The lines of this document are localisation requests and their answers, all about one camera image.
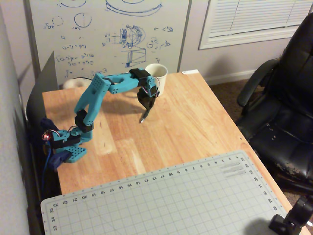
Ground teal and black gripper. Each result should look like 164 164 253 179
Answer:
136 75 161 115

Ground silver and black pen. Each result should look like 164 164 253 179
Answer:
139 109 151 123

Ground white ceramic mug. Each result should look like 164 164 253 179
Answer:
145 63 169 95

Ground white tape roll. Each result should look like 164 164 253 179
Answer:
62 77 93 90

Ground whiteboard with blue drawings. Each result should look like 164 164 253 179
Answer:
23 0 193 87

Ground grey cutting mat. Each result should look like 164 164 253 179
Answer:
40 149 290 235

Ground dark grey flat panel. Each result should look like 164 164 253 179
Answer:
25 50 60 123

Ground controller board with red light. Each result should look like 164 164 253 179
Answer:
41 129 53 143

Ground dark blue table clamp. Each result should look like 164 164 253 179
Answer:
40 117 71 171

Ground white window blinds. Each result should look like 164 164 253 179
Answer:
198 0 313 50

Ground black leather office chair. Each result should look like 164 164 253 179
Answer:
235 11 313 194

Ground blue cable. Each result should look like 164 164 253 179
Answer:
41 143 53 198

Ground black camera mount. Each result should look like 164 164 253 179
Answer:
268 194 313 235

